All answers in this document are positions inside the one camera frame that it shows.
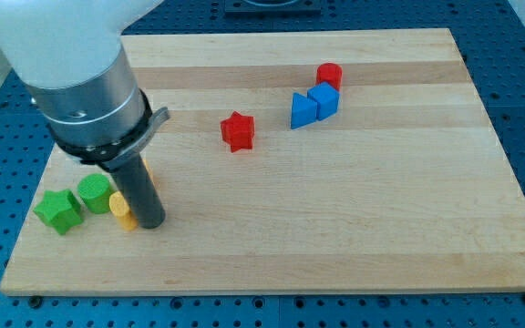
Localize yellow cylinder block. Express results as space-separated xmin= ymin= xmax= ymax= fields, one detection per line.
xmin=108 ymin=191 xmax=139 ymax=231

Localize red star block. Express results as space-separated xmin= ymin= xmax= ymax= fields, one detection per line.
xmin=221 ymin=111 xmax=255 ymax=152

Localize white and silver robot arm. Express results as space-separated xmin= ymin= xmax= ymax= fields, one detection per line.
xmin=0 ymin=0 xmax=166 ymax=172

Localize green star block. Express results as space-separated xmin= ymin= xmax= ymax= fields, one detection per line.
xmin=33 ymin=189 xmax=84 ymax=235

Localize yellow block behind tool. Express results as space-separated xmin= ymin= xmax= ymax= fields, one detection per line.
xmin=142 ymin=158 xmax=155 ymax=185

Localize blue cube block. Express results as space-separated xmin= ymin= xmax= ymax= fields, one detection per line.
xmin=307 ymin=82 xmax=340 ymax=120

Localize blue triangle block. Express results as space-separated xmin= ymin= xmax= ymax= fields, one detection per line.
xmin=290 ymin=93 xmax=318 ymax=129

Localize red cylinder block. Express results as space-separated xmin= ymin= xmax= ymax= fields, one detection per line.
xmin=315 ymin=63 xmax=343 ymax=91

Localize green cylinder block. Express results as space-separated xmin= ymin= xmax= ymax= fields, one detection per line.
xmin=77 ymin=173 xmax=114 ymax=214

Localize light wooden board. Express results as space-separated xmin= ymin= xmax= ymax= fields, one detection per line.
xmin=0 ymin=28 xmax=525 ymax=296

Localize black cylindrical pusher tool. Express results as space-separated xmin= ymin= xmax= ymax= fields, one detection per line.
xmin=110 ymin=155 xmax=166 ymax=229

